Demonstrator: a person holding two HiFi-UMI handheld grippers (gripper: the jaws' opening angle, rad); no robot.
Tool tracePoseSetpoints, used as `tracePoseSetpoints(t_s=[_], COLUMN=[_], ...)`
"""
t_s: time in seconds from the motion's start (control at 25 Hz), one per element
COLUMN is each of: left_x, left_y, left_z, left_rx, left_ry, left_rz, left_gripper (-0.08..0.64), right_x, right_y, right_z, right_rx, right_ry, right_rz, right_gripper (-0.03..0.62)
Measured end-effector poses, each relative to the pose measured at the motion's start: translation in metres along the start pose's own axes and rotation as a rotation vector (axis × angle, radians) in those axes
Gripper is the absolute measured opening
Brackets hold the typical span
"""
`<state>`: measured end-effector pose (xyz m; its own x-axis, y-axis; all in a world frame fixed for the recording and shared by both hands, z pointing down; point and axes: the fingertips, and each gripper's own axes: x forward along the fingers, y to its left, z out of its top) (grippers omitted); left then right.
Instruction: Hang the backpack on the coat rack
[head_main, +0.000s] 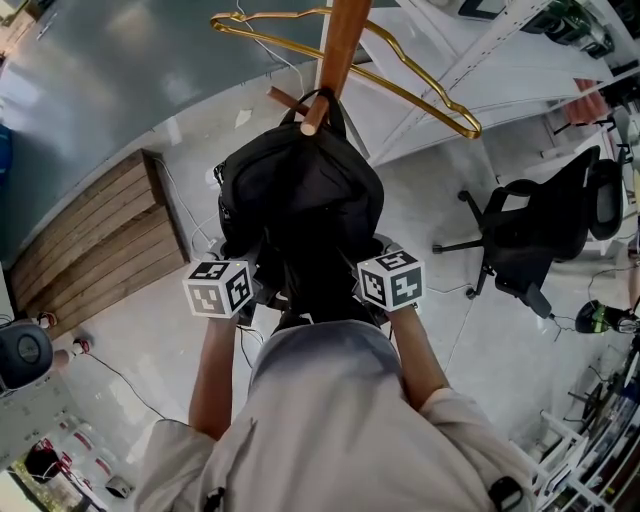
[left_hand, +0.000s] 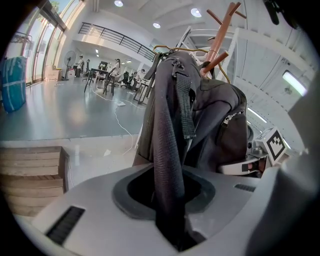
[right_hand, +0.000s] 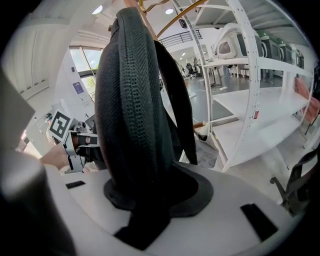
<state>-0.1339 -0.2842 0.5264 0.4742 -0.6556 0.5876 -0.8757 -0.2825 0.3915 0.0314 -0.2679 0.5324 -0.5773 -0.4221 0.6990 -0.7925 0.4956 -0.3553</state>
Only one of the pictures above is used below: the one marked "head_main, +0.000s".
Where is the grey round speaker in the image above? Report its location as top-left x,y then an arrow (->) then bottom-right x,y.
0,319 -> 55,392

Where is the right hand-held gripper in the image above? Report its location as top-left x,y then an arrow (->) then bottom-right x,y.
355,234 -> 426,326

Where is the wooden slatted crate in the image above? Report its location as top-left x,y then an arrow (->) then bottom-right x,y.
8,148 -> 192,341

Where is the white metal shelf rack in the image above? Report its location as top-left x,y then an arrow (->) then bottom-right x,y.
344,0 -> 621,169

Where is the wooden coat rack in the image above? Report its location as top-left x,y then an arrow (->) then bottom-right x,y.
265,0 -> 376,136

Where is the black and green device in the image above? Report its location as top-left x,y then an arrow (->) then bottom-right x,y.
573,298 -> 640,336

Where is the white wire rack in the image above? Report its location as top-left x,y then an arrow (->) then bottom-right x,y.
519,409 -> 640,512

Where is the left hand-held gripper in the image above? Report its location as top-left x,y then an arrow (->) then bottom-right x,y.
182,238 -> 261,329

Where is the gold wire hanger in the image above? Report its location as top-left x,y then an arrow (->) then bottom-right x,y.
209,5 -> 483,140

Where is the person's grey shirt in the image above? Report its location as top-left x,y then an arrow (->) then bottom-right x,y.
133,319 -> 537,512

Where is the person's left forearm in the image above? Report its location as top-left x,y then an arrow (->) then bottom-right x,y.
187,312 -> 242,442

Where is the black office chair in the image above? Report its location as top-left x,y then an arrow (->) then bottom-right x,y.
432,144 -> 626,320

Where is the white power cable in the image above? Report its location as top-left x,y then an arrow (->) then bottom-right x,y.
152,154 -> 221,251

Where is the black cable on floor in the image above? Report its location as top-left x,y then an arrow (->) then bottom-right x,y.
79,339 -> 189,424

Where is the black backpack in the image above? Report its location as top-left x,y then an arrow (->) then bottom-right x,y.
213,88 -> 386,331

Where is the person's right forearm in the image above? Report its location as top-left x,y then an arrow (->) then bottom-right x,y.
390,302 -> 451,414

